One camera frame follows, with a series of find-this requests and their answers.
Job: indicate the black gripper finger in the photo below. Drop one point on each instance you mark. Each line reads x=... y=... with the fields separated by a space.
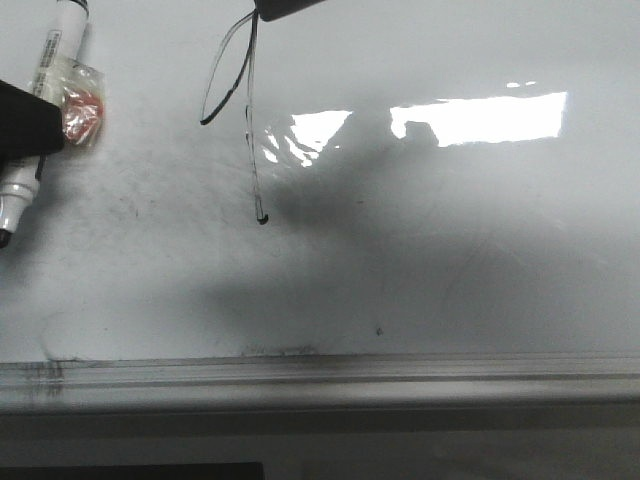
x=30 y=126

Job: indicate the white black whiteboard marker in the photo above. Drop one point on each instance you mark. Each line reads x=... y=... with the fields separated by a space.
x=21 y=175

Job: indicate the white whiteboard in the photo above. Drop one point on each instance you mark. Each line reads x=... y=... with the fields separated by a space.
x=418 y=203

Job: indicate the red magnet under clear tape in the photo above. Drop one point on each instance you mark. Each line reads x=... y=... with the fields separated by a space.
x=83 y=103

